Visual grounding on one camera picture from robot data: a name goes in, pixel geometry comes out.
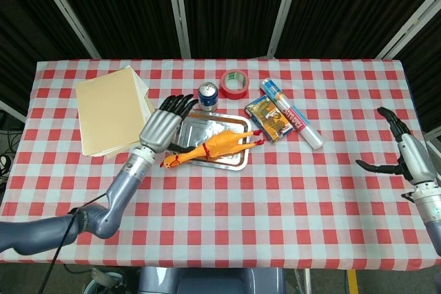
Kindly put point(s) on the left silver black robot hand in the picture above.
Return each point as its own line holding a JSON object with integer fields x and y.
{"x": 160, "y": 128}

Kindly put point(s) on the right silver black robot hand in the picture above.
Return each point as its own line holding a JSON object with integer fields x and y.
{"x": 415, "y": 156}

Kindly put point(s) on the yellow rubber chicken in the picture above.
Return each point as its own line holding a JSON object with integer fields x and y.
{"x": 220, "y": 142}

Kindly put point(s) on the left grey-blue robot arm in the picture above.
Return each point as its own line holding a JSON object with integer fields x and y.
{"x": 120, "y": 187}

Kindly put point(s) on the shiny metal tray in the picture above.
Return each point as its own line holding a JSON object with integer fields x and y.
{"x": 206, "y": 125}

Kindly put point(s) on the white paper sheets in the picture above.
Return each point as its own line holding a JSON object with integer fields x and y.
{"x": 142, "y": 84}

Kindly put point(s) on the beige paper folder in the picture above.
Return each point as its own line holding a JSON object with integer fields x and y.
{"x": 110, "y": 111}
{"x": 117, "y": 151}

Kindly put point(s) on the blue soda can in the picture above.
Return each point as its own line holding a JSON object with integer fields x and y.
{"x": 207, "y": 99}

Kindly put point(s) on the dark corrugated partition panel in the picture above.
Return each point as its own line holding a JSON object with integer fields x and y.
{"x": 27, "y": 32}
{"x": 131, "y": 8}
{"x": 231, "y": 8}
{"x": 344, "y": 8}
{"x": 427, "y": 77}

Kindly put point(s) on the red tape roll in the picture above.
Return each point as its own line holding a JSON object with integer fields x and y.
{"x": 234, "y": 93}

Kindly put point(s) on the blue yellow flat package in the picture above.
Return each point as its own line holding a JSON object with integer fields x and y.
{"x": 268, "y": 118}

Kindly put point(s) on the red white checkered tablecloth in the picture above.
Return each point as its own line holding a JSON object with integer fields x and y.
{"x": 275, "y": 225}

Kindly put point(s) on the grey-blue robot torso base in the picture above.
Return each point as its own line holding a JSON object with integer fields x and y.
{"x": 206, "y": 282}

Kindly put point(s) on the pale plastic bucket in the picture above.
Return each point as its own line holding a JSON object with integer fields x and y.
{"x": 103, "y": 280}

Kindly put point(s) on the white partition frame post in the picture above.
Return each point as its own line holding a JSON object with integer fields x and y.
{"x": 12, "y": 109}
{"x": 177, "y": 8}
{"x": 284, "y": 8}
{"x": 410, "y": 25}
{"x": 434, "y": 144}
{"x": 65, "y": 8}

